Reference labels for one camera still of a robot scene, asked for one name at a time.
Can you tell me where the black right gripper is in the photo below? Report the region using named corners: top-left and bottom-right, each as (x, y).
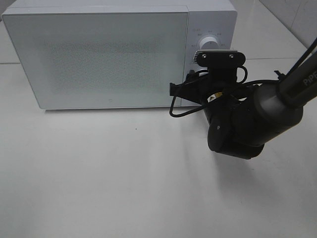
top-left (169, 70), bottom-right (238, 107)

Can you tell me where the white microwave door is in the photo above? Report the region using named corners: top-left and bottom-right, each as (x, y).
top-left (3, 13), bottom-right (187, 110)

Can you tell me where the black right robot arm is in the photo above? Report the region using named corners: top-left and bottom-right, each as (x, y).
top-left (169, 42), bottom-right (317, 160)

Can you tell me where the upper white power knob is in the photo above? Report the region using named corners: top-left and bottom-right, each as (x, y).
top-left (199, 36), bottom-right (219, 50)

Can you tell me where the white microwave oven body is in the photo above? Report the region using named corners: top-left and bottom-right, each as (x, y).
top-left (1, 0), bottom-right (237, 110)

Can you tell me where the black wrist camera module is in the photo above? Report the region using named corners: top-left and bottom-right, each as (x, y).
top-left (193, 50), bottom-right (248, 83)

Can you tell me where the black camera cable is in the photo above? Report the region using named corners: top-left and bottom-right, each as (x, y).
top-left (169, 64), bottom-right (263, 119)

